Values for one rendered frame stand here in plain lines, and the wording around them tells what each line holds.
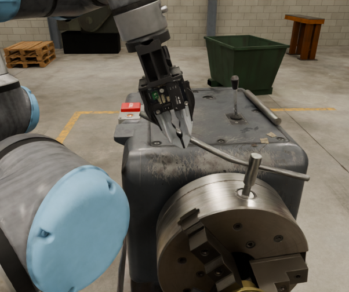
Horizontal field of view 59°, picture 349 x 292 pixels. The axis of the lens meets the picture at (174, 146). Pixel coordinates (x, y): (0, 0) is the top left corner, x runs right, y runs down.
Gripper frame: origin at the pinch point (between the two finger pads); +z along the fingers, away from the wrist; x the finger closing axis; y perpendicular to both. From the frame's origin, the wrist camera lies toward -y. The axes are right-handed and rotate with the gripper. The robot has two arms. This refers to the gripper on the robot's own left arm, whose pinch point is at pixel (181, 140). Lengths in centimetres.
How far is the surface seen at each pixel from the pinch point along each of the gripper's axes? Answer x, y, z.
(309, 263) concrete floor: 49, -88, 155
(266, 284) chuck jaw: 7.1, 14.3, 26.6
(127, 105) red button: -14.9, -41.3, 2.3
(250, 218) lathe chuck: 7.9, 8.3, 15.6
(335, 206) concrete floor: 96, -145, 169
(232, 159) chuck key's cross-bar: 8.1, 3.0, 5.5
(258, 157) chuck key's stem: 12.4, 4.8, 5.6
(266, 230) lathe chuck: 10.4, 8.2, 19.9
